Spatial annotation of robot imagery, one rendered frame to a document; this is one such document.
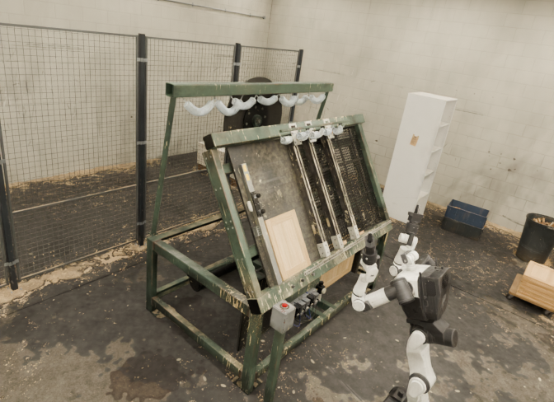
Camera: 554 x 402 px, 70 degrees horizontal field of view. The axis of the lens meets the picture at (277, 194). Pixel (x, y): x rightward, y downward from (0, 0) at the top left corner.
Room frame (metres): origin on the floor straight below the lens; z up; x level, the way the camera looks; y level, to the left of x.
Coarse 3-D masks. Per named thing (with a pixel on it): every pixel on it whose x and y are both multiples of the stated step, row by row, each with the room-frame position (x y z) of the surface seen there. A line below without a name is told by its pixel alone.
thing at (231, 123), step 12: (240, 96) 3.58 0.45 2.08; (252, 96) 3.71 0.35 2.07; (264, 96) 3.84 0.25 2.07; (228, 108) 3.48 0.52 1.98; (252, 108) 3.72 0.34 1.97; (264, 108) 3.85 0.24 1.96; (276, 108) 4.01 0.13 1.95; (228, 120) 3.49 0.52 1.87; (240, 120) 3.61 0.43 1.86; (252, 120) 3.72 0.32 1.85; (264, 120) 3.87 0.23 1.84; (276, 120) 4.03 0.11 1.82
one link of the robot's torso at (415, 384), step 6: (414, 378) 2.05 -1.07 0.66; (414, 384) 2.03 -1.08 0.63; (420, 384) 2.01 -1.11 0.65; (408, 390) 2.05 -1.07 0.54; (414, 390) 2.02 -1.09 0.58; (420, 390) 2.00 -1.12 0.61; (408, 396) 2.06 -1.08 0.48; (414, 396) 2.01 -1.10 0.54; (420, 396) 2.04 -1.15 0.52; (426, 396) 2.08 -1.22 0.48
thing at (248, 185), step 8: (240, 168) 2.83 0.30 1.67; (248, 184) 2.79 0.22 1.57; (248, 192) 2.77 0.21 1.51; (256, 216) 2.70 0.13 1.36; (256, 224) 2.70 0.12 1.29; (264, 224) 2.71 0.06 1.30; (264, 232) 2.67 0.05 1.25; (264, 240) 2.64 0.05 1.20; (264, 248) 2.63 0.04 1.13; (272, 256) 2.62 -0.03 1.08; (272, 264) 2.58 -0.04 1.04; (272, 272) 2.57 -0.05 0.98; (280, 280) 2.56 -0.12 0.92
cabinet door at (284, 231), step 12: (276, 216) 2.88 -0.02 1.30; (288, 216) 2.97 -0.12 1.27; (276, 228) 2.81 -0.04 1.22; (288, 228) 2.91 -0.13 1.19; (276, 240) 2.75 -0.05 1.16; (288, 240) 2.85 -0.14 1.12; (300, 240) 2.94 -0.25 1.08; (276, 252) 2.69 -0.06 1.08; (288, 252) 2.78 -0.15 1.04; (300, 252) 2.88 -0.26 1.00; (288, 264) 2.72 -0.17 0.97; (300, 264) 2.81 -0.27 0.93; (288, 276) 2.66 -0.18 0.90
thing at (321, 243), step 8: (288, 144) 3.37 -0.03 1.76; (296, 144) 3.31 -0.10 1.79; (296, 152) 3.32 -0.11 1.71; (296, 160) 3.30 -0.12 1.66; (296, 168) 3.29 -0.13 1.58; (296, 176) 3.28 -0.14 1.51; (304, 176) 3.28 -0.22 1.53; (304, 184) 3.23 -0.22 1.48; (304, 192) 3.22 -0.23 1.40; (304, 200) 3.21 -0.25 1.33; (312, 200) 3.20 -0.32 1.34; (312, 208) 3.16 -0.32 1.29; (312, 216) 3.14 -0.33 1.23; (312, 224) 3.13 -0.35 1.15; (320, 224) 3.14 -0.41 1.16; (320, 232) 3.09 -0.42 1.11; (320, 240) 3.07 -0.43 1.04; (320, 248) 3.06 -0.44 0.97; (328, 248) 3.08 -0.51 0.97
